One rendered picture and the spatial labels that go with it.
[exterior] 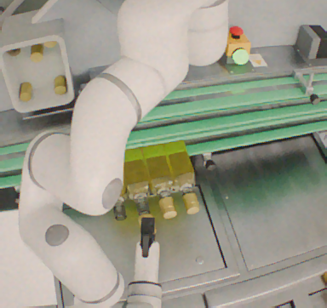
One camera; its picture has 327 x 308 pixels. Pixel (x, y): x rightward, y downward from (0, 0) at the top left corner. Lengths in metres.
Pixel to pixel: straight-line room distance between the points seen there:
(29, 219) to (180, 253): 0.55
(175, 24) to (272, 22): 0.71
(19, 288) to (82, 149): 0.67
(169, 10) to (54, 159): 0.24
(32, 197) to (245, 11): 0.78
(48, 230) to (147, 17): 0.31
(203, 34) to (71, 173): 0.28
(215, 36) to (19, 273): 0.79
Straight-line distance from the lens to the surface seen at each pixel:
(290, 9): 1.16
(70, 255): 0.51
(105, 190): 0.45
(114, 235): 1.05
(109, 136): 0.45
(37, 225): 0.55
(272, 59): 1.15
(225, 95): 1.01
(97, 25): 1.00
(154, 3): 0.49
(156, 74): 0.51
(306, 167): 1.30
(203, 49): 0.59
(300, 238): 1.14
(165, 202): 0.93
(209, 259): 1.02
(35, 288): 1.03
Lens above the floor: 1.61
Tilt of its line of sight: 39 degrees down
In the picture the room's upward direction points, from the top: 163 degrees clockwise
